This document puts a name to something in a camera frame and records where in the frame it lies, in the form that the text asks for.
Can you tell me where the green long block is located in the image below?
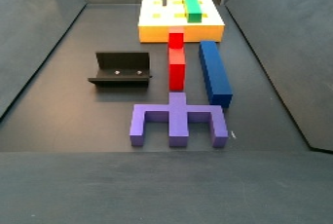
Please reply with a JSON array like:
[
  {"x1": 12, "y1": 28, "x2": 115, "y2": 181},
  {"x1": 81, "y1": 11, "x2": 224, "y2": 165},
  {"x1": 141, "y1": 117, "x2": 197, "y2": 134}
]
[{"x1": 184, "y1": 0, "x2": 202, "y2": 23}]

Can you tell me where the black angle bracket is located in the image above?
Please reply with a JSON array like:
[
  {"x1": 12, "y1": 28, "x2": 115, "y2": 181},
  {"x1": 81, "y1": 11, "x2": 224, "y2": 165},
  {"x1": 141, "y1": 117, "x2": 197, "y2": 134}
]
[{"x1": 89, "y1": 51, "x2": 151, "y2": 86}]

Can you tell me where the red stepped block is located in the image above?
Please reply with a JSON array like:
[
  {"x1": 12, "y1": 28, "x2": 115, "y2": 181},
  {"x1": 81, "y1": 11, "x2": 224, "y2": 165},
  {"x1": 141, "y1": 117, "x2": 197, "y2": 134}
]
[{"x1": 167, "y1": 27, "x2": 186, "y2": 91}]

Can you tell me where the yellow slotted board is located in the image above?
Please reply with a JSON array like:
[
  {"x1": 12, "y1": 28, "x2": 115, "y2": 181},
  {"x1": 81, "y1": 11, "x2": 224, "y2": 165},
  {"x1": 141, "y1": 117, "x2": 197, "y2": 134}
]
[{"x1": 138, "y1": 0, "x2": 225, "y2": 43}]

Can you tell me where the blue long block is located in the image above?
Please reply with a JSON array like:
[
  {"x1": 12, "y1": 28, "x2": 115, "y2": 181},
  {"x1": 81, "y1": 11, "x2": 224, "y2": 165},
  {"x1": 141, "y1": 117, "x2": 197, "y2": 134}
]
[{"x1": 200, "y1": 41, "x2": 233, "y2": 108}]

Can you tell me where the purple fork-shaped block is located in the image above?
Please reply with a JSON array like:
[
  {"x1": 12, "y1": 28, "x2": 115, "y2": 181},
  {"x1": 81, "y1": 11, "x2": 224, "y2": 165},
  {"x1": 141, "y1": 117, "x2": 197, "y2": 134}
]
[{"x1": 130, "y1": 93, "x2": 228, "y2": 148}]

